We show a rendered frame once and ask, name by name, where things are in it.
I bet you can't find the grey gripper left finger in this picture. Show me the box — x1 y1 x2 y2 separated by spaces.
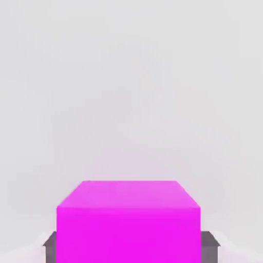
30 231 58 263

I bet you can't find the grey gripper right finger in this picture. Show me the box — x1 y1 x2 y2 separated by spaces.
200 231 233 263

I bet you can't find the small magenta cube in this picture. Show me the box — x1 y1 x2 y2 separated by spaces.
56 180 201 263

